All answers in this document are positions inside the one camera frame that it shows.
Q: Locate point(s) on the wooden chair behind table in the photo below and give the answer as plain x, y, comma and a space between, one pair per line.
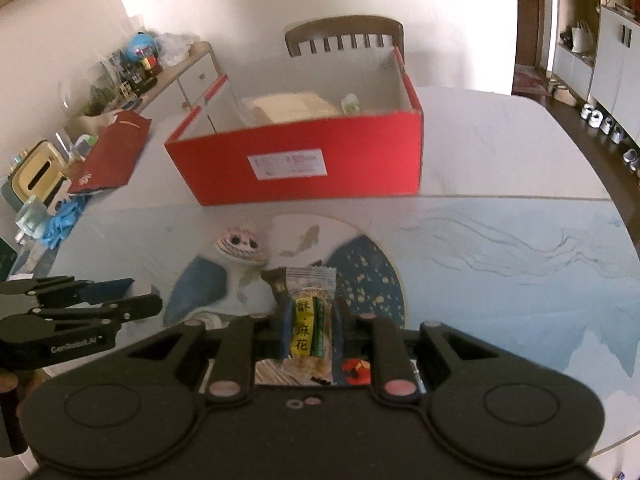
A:
355, 31

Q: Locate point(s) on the blue gloves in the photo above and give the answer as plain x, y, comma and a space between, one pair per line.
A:
63, 221

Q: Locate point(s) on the blue globe toy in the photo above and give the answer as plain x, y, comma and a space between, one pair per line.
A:
141, 49

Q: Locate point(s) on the yellow tissue box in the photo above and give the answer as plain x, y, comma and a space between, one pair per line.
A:
38, 172

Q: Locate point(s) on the red cardboard box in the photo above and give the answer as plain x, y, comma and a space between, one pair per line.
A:
374, 149

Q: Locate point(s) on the white sideboard cabinet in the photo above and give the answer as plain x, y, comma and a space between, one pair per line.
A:
180, 87

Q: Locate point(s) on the black snack packet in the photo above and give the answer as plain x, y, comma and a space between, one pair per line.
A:
276, 280

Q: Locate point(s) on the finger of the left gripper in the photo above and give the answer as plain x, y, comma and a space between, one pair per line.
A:
57, 292
100, 312

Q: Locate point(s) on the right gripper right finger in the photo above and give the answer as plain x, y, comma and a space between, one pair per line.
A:
377, 340

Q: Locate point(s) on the painted table mat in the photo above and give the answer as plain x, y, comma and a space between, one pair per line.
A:
556, 281

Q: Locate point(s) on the beige bread plush in box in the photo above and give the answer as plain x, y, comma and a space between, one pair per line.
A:
282, 108

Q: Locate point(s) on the white wall cabinet unit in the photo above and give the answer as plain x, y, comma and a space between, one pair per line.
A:
595, 50

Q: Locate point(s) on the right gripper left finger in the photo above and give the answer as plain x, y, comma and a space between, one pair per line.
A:
243, 343

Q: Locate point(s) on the yellow green snack packet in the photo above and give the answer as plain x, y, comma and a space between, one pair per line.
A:
310, 353

